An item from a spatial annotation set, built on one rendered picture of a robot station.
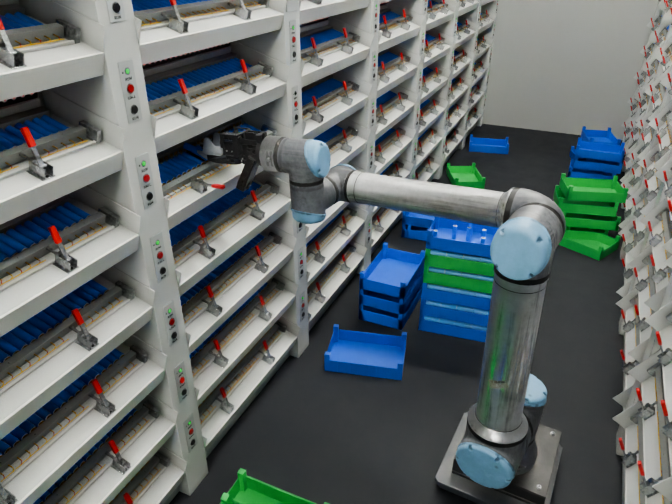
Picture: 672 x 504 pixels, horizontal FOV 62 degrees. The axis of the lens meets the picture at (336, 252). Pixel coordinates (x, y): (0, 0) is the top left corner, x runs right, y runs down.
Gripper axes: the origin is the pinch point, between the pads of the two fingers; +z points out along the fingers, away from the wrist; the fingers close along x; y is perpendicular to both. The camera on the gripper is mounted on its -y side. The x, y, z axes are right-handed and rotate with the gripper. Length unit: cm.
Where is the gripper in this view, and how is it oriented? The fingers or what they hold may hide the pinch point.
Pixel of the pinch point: (203, 153)
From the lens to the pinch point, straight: 161.0
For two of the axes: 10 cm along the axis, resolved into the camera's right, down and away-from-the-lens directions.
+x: -4.0, 4.5, -8.0
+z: -9.2, -1.6, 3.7
